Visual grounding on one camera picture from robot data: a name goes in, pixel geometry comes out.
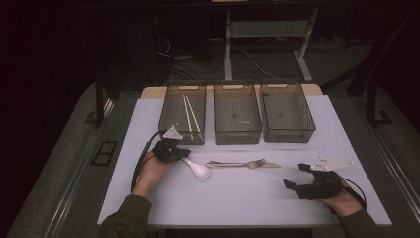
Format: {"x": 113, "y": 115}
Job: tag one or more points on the person's right hand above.
{"x": 345, "y": 203}

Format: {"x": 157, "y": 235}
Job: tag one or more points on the white ceramic spoon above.
{"x": 202, "y": 172}

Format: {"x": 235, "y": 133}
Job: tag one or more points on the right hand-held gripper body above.
{"x": 325, "y": 185}

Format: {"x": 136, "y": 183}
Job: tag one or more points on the person's left hand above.
{"x": 148, "y": 175}

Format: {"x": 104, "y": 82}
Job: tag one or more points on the black metal stand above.
{"x": 99, "y": 105}
{"x": 372, "y": 105}

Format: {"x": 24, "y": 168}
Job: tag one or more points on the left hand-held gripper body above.
{"x": 166, "y": 152}

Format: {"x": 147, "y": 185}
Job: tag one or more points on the white metal desk frame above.
{"x": 228, "y": 49}

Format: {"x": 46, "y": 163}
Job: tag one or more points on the brown translucent plastic basket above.
{"x": 237, "y": 114}
{"x": 286, "y": 112}
{"x": 175, "y": 114}

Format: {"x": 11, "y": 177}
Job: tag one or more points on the white table mat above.
{"x": 231, "y": 198}

